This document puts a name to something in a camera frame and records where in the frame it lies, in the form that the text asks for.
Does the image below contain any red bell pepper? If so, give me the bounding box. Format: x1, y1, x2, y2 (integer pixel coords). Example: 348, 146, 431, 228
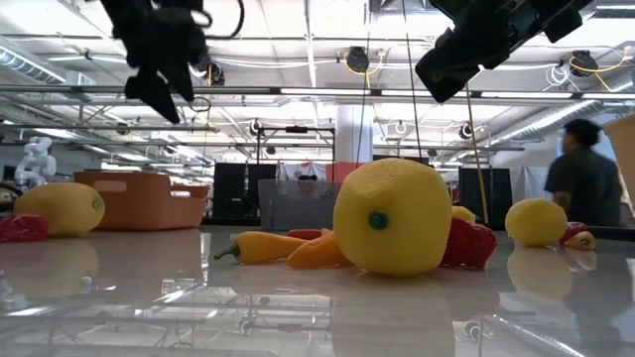
440, 216, 498, 271
559, 221, 589, 245
0, 213, 51, 244

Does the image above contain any black ceiling cable reel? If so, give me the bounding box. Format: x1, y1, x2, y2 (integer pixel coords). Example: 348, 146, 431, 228
200, 61, 227, 86
345, 46, 371, 74
570, 49, 599, 78

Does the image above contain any person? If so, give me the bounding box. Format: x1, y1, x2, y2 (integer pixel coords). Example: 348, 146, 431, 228
544, 118, 624, 227

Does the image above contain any black frame stand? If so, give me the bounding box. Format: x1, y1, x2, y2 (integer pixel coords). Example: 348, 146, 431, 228
255, 126, 337, 165

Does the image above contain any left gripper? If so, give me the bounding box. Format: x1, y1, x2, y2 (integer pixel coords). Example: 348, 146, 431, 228
98, 0, 209, 125

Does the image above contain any white printed cloth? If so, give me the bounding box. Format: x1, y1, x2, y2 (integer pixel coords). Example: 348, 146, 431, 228
278, 162, 327, 181

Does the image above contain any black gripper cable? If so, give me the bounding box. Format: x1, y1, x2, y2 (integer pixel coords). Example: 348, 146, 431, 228
197, 0, 246, 41

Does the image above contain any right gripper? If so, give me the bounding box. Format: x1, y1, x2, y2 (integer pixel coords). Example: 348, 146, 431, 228
415, 0, 596, 104

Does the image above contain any orange plastic basket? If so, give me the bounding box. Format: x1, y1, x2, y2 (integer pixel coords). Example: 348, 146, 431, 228
73, 171, 211, 232

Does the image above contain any white pillar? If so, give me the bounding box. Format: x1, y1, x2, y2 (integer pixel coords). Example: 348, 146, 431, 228
335, 103, 374, 165

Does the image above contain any yellow hanging cable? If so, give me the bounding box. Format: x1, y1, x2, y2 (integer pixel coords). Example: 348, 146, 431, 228
463, 81, 490, 225

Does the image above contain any grey translucent plastic basket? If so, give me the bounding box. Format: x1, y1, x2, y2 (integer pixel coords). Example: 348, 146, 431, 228
257, 178, 343, 232

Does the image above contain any yellow-orange chili pepper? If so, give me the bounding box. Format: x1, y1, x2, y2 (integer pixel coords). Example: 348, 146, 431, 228
213, 230, 309, 266

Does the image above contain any black upright panel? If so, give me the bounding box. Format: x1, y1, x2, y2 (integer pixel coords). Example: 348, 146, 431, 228
246, 163, 278, 219
212, 163, 247, 219
458, 167, 513, 224

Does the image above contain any white robot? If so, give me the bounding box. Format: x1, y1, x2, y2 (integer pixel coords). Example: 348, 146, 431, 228
13, 136, 59, 192

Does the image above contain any orange chili pepper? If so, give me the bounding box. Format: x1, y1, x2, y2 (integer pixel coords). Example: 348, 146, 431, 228
286, 230, 351, 271
564, 230, 597, 251

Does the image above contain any red-orange panel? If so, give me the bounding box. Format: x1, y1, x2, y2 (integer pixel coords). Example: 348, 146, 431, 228
325, 162, 368, 182

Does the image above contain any black hanging cable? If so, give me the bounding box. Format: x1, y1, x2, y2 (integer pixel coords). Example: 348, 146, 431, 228
355, 0, 373, 168
400, 0, 424, 160

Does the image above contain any white hanging cloth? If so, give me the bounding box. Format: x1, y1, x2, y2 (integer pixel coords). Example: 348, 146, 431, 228
510, 166, 552, 202

